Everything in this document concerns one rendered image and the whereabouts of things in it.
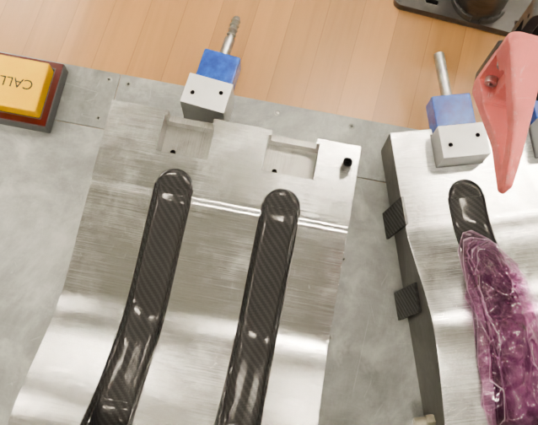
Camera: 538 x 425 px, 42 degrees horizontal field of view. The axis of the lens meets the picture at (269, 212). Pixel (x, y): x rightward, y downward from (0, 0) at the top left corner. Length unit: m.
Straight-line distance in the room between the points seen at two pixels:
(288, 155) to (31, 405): 0.34
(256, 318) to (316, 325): 0.06
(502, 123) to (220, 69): 0.44
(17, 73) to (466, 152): 0.50
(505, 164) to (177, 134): 0.43
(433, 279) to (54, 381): 0.37
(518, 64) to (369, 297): 0.43
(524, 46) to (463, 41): 0.51
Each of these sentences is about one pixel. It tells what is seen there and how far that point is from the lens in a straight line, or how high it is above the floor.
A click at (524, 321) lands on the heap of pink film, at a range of 0.68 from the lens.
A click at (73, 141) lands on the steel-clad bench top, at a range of 0.83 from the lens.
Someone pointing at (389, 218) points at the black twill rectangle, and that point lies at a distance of 0.77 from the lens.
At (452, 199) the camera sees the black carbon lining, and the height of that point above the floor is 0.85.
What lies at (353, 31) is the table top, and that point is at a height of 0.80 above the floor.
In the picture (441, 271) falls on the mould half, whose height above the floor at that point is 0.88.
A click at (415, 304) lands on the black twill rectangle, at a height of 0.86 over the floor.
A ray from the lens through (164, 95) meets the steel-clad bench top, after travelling 0.83.
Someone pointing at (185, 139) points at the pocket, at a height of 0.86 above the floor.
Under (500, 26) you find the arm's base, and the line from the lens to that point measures 0.91.
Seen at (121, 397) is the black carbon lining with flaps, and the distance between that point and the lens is 0.65.
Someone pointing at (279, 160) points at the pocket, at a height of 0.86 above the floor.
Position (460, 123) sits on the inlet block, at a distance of 0.77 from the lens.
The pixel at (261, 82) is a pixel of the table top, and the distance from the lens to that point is 0.84.
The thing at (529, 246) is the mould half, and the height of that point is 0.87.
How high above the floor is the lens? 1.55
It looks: 75 degrees down
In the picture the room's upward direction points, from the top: 5 degrees clockwise
